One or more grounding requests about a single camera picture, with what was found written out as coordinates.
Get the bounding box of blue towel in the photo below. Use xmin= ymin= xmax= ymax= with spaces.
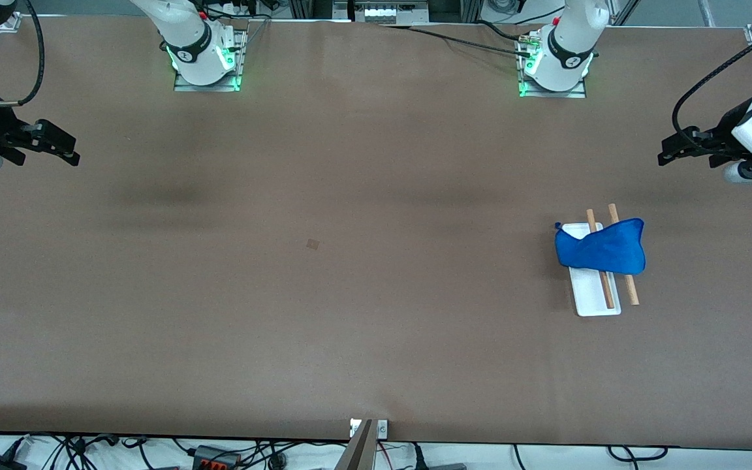
xmin=554 ymin=217 xmax=646 ymax=275

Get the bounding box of white rack with wooden rods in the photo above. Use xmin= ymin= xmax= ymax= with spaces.
xmin=562 ymin=204 xmax=640 ymax=317

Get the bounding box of white power strip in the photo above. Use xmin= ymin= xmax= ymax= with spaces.
xmin=353 ymin=0 xmax=429 ymax=24

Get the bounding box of black box with orange connectors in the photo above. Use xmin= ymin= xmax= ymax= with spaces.
xmin=192 ymin=446 xmax=241 ymax=470

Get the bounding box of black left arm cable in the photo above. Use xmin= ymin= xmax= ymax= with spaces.
xmin=672 ymin=20 xmax=752 ymax=138

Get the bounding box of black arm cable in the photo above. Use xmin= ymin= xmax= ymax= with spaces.
xmin=0 ymin=0 xmax=45 ymax=107
xmin=672 ymin=20 xmax=752 ymax=138

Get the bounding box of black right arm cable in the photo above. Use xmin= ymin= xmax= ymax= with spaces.
xmin=0 ymin=0 xmax=45 ymax=107

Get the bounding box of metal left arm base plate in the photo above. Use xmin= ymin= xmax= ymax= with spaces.
xmin=518 ymin=29 xmax=588 ymax=99

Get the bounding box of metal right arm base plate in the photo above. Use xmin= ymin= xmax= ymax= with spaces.
xmin=174 ymin=27 xmax=247 ymax=92

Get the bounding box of short black table cable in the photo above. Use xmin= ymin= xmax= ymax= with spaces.
xmin=477 ymin=20 xmax=527 ymax=42

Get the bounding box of long black table cable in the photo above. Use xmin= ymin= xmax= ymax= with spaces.
xmin=383 ymin=23 xmax=535 ymax=58

